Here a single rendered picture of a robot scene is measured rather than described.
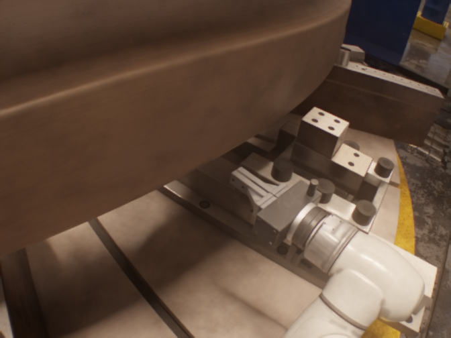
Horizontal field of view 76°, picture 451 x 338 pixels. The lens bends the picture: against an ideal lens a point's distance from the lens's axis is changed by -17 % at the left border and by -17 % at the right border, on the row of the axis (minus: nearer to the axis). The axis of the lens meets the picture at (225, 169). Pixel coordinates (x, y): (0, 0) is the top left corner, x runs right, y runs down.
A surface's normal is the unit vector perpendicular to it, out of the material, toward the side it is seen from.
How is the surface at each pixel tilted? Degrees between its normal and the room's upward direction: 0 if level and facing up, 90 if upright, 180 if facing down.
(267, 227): 90
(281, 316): 0
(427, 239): 0
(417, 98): 90
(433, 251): 0
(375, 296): 55
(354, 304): 48
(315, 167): 90
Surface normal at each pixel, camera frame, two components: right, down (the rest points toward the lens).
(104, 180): 0.65, 0.54
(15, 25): 0.62, 0.22
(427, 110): -0.22, 0.62
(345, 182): -0.57, 0.48
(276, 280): 0.11, -0.76
